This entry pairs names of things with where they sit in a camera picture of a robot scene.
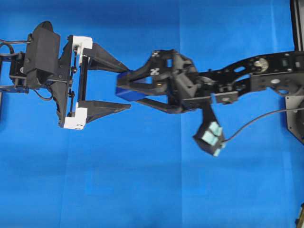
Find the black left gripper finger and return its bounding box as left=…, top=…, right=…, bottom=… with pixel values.
left=78, top=100, right=131, bottom=124
left=87, top=43, right=129, bottom=72

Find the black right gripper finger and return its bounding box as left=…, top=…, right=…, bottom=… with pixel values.
left=117, top=49, right=176, bottom=88
left=136, top=95, right=183, bottom=114

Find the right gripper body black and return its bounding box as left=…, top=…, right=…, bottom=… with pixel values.
left=168, top=50, right=212, bottom=112

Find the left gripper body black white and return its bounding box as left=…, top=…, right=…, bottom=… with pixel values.
left=56, top=35, right=93, bottom=130

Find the blue block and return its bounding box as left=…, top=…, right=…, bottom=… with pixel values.
left=114, top=72, right=148, bottom=104

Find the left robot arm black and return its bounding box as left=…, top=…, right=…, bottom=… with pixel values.
left=0, top=29, right=131, bottom=130

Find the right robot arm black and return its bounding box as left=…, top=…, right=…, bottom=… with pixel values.
left=116, top=49, right=304, bottom=114

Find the black camera cable left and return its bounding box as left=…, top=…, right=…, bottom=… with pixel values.
left=0, top=39, right=72, bottom=102

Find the black camera cable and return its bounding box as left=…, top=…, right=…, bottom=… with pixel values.
left=221, top=108, right=304, bottom=144
left=0, top=39, right=72, bottom=102

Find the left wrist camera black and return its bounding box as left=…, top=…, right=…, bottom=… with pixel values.
left=23, top=21, right=60, bottom=89

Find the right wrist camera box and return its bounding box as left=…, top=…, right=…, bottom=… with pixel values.
left=193, top=102, right=225, bottom=157

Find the black camera cable right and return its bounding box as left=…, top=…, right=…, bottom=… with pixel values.
left=221, top=108, right=304, bottom=144

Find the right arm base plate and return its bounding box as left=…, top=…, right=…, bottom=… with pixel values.
left=285, top=92, right=304, bottom=144

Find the black aluminium table frame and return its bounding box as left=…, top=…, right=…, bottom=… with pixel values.
left=290, top=0, right=304, bottom=51

